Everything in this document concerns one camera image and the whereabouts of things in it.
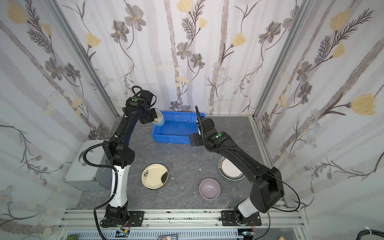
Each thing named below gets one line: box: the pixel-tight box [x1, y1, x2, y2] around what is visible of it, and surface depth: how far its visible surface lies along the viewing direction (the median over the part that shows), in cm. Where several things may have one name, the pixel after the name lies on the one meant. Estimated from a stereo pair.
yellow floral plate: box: [141, 163, 169, 190], surface depth 88 cm
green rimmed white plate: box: [217, 155, 246, 181], surface depth 90 cm
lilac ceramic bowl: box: [199, 178, 221, 201], surface depth 83 cm
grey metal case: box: [63, 140, 113, 191], surface depth 77 cm
